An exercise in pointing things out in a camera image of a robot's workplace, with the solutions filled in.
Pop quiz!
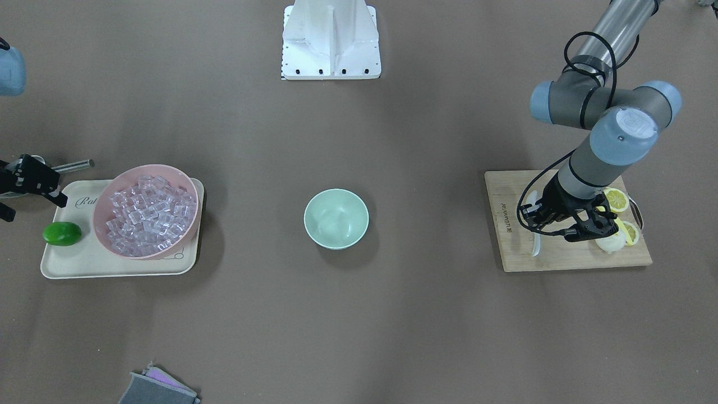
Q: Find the wooden cutting board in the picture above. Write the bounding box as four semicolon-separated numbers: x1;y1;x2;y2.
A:
484;171;653;273

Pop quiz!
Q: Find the grey cleaning cloth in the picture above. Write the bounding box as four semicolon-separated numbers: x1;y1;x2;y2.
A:
118;373;201;403

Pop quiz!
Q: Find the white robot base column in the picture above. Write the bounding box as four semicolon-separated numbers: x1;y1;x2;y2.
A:
280;1;382;80

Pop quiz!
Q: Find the lemon slice near bun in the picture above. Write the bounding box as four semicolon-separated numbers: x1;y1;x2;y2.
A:
603;187;630;214

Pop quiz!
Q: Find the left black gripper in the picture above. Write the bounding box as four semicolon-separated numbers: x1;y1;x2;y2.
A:
520;172;619;242

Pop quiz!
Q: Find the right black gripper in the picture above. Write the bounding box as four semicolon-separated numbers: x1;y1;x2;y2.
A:
0;154;68;222

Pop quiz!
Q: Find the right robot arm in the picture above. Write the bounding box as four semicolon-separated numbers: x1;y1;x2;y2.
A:
1;39;68;209

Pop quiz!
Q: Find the pile of ice cubes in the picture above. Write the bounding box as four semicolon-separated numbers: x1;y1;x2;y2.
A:
105;175;199;258

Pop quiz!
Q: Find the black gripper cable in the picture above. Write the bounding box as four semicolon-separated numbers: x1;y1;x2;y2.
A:
516;31;640;236

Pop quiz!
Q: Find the green lime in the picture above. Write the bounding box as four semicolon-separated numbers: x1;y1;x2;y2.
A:
43;222;82;246

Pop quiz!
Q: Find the metal ice scoop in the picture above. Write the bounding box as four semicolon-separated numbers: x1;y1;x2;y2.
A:
20;155;95;174

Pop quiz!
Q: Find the pink cleaning cloth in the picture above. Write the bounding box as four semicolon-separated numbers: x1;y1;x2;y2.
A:
142;363;198;397

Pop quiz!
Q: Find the pink bowl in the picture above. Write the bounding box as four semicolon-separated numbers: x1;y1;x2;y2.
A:
92;164;202;259

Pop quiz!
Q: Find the mint green bowl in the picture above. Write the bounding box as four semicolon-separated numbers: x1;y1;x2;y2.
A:
303;189;370;250

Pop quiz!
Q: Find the white steamed bun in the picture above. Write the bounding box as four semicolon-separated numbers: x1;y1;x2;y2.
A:
595;230;627;255

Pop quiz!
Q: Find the metal cutting board handle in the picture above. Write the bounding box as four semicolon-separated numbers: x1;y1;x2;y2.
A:
628;195;644;230

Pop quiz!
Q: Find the cream serving tray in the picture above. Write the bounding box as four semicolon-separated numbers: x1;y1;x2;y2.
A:
40;180;200;279

